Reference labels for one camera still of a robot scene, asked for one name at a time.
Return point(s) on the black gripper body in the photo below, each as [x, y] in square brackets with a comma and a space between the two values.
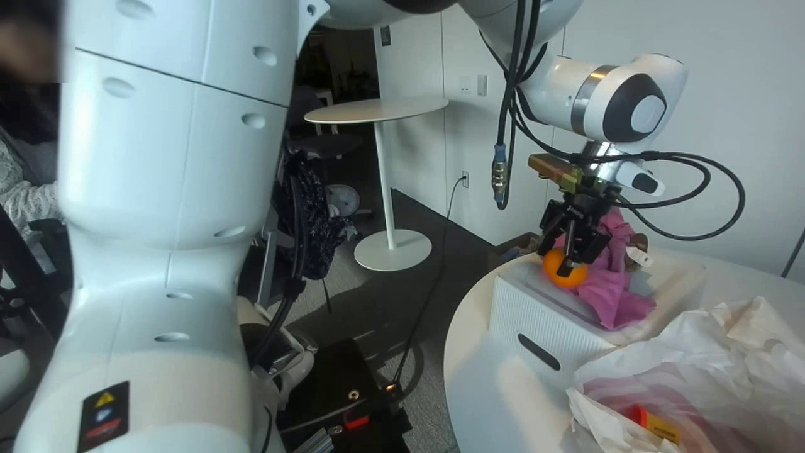
[587, 221]

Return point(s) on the orange ball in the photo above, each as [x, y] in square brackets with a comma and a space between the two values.
[553, 274]

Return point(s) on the pink cloth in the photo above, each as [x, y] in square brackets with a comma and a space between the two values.
[618, 285]

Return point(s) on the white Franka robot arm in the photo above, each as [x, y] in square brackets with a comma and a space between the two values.
[167, 167]

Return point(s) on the white plastic bag red print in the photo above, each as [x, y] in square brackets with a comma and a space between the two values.
[706, 360]

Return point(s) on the white round side table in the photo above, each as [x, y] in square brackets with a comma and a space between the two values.
[380, 115]

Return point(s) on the dark backpack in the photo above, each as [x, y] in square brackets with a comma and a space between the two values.
[312, 217]

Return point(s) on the black controller box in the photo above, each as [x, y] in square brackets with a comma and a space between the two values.
[343, 393]

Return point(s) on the green gold wrist camera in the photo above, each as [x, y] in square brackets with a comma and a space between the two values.
[553, 169]

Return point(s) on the white wall outlet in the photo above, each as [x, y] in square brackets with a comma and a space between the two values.
[464, 179]

